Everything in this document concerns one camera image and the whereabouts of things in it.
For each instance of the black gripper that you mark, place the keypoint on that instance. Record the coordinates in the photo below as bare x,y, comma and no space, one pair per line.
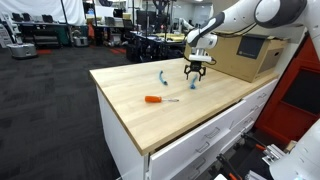
195,66

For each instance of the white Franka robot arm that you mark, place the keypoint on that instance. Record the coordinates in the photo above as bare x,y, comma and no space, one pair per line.
240,13

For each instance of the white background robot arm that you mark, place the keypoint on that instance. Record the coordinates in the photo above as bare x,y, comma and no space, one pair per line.
185,25

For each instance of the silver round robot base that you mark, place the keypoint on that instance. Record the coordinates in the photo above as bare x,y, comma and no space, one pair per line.
80,41

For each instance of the white arm on silver base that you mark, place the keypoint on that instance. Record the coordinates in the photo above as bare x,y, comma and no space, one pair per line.
21,50

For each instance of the brown cardboard box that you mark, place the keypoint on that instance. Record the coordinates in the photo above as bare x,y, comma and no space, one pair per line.
233,63

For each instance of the cluttered black table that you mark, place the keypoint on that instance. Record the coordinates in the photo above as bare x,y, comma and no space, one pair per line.
150,46

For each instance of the white drawer cabinet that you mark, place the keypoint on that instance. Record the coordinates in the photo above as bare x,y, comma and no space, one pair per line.
186,150

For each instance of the red metal panel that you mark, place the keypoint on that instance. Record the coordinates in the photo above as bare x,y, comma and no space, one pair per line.
293,100

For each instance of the orange object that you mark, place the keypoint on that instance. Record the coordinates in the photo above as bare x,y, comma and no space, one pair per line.
91,30

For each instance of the red floor mat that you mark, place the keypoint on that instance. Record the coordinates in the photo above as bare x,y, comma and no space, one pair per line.
44,52

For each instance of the black desk with monitors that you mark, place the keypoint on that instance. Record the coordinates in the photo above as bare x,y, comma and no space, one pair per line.
43,33

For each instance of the white curtain backdrop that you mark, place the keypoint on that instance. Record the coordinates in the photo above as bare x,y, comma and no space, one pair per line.
33,8

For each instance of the silver metal bracket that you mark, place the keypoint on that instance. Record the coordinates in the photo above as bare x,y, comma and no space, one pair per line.
273,153

